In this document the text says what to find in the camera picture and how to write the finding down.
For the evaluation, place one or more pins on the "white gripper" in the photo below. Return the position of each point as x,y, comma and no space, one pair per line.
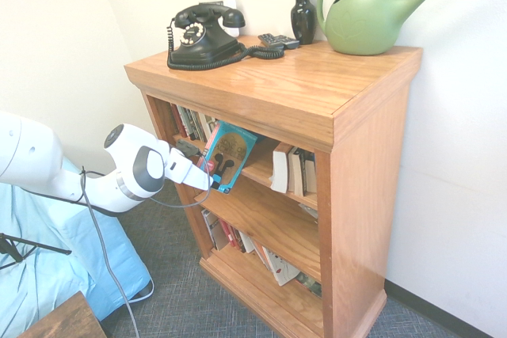
186,172

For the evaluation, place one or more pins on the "teal paperback book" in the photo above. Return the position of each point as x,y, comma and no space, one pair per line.
233,144

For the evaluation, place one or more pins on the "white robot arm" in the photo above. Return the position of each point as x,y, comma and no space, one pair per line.
39,156

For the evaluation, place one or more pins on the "large grey book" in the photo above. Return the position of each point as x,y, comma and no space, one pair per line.
214,231

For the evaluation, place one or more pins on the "orange brown book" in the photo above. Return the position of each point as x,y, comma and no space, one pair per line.
237,241

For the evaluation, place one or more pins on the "white slim book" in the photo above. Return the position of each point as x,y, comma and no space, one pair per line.
211,122

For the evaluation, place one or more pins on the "dark striped book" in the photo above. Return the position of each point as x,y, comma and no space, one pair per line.
191,122

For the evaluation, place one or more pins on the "thick white paperback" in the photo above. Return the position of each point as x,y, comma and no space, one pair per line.
280,169

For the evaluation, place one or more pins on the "maroon book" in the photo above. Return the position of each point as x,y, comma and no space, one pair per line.
177,120

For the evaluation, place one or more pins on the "brown cream book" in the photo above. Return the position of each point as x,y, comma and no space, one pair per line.
295,172

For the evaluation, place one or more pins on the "thin paperback book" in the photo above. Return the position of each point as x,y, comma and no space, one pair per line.
261,255

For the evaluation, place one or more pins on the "dark thin book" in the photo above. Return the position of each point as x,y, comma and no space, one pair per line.
303,173

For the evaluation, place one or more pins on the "cream book with blue top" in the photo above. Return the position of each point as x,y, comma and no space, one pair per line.
311,173

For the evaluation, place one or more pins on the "grey white booklet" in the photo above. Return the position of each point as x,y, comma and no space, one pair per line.
311,211

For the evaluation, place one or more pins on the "white book with red figures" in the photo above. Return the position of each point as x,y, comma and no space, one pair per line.
283,268

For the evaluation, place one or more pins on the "camouflage pattern book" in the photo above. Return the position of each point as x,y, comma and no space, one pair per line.
309,284

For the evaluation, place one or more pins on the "wooden bookshelf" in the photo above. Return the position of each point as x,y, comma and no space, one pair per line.
356,195

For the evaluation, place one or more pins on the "black remote control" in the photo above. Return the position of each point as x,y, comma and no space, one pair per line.
289,42
269,39

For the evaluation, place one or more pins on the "light blue covered couch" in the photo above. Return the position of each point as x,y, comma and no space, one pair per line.
39,219

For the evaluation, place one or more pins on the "black vase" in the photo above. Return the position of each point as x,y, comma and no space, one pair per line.
303,17

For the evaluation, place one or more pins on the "dark wooden table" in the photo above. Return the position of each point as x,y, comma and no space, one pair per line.
63,322

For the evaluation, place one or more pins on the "black tripod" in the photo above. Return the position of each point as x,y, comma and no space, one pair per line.
8,250

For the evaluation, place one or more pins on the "green watering can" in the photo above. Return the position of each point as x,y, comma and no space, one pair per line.
356,21

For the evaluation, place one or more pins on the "black wall baseboard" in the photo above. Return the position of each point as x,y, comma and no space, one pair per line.
435,305

